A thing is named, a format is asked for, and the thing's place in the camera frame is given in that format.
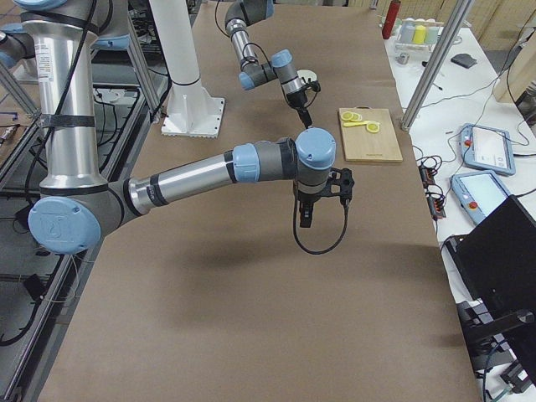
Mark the red bottle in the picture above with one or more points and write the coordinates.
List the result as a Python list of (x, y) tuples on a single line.
[(390, 18)]

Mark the upper teach pendant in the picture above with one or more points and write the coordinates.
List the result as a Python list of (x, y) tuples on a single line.
[(484, 147)]

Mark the lemon slice toy bottom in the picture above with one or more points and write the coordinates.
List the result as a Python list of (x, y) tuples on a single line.
[(372, 126)]

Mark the lower teach pendant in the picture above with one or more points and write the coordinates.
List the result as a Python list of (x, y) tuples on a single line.
[(479, 193)]

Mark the bamboo cutting board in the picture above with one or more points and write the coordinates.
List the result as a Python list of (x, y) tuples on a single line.
[(359, 145)]

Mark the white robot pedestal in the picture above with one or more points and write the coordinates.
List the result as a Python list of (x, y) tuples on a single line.
[(191, 110)]

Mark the black monitor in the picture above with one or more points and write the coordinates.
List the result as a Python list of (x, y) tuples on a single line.
[(497, 263)]

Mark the small metal cup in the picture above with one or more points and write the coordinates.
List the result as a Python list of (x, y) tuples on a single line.
[(403, 58)]

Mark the black power strip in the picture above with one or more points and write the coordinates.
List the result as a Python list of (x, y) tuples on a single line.
[(434, 194)]

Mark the dark grey pad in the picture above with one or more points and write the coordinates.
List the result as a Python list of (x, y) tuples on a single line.
[(464, 60)]

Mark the cup rack tray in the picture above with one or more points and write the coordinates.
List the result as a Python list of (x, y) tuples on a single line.
[(406, 33)]

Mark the yellow cup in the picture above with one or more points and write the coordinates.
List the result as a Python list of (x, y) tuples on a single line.
[(419, 34)]

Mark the aluminium frame post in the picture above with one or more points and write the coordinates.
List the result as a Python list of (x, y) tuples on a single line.
[(436, 60)]

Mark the teach pendant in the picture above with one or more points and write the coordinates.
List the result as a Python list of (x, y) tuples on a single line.
[(479, 193), (484, 147)]

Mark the lemon slice toy top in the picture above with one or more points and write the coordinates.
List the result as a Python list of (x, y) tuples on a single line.
[(347, 116)]

